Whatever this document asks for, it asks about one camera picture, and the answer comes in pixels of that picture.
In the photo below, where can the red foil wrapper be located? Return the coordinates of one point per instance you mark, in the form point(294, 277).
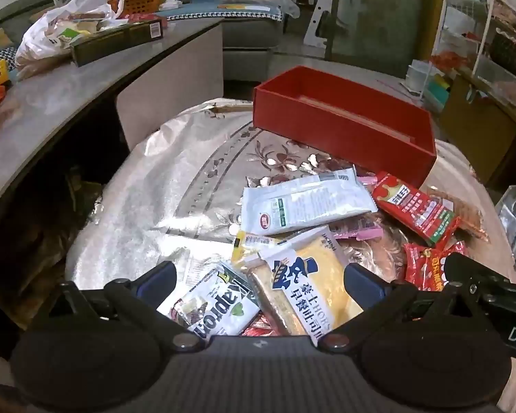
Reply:
point(258, 329)

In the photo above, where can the long red snack packet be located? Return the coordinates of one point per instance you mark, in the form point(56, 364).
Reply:
point(417, 211)

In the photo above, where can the brown noodle snack packet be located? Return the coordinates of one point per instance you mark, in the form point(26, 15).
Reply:
point(468, 219)

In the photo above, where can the grey marble coffee table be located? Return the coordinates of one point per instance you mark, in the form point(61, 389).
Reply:
point(69, 90)

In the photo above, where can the wooden cabinet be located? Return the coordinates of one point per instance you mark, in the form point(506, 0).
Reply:
point(477, 129)

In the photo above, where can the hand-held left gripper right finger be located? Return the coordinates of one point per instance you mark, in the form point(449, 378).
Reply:
point(357, 280)

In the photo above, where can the orange plastic bag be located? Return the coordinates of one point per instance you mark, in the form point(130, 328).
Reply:
point(449, 58)

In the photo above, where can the blue sofa blanket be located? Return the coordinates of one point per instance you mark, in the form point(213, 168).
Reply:
point(206, 8)

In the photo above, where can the dark green long box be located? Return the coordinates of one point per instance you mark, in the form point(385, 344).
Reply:
point(112, 43)

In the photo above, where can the yellow toast bread packet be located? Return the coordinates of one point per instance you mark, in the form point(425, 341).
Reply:
point(318, 275)

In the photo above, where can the teal storage box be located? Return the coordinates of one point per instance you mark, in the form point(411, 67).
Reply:
point(438, 86)

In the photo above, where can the small red snack packet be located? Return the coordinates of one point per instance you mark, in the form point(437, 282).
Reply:
point(425, 266)

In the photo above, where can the white stacked containers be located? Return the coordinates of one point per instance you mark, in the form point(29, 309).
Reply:
point(419, 77)

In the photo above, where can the glass sliding door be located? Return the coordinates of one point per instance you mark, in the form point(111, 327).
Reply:
point(382, 8)

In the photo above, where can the white plastic bag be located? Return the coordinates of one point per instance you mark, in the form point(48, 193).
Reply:
point(47, 30)

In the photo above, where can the grey green sofa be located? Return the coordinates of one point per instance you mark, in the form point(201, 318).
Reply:
point(249, 34)

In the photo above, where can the red cardboard box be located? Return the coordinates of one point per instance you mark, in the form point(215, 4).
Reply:
point(348, 137)

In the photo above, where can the white green snack packet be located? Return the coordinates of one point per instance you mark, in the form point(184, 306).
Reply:
point(301, 206)

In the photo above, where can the pink snack packet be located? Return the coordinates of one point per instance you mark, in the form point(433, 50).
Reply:
point(361, 232)

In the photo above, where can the silver grey object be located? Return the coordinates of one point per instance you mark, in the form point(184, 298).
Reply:
point(514, 223)

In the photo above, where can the floral satin tablecloth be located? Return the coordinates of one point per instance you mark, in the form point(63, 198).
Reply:
point(176, 189)

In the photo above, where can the white crumpled tissue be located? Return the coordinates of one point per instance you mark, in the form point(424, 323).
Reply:
point(170, 2)

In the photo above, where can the green white seaweed packet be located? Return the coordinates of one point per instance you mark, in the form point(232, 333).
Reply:
point(223, 305)

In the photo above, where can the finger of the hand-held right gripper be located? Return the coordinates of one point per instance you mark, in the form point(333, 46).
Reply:
point(468, 275)

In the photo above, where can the small yellow snack packet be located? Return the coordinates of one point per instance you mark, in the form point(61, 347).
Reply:
point(249, 245)

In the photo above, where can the white perforated board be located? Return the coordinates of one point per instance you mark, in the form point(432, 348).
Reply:
point(316, 26)

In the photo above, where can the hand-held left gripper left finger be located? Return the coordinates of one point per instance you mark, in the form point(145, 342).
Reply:
point(159, 276)

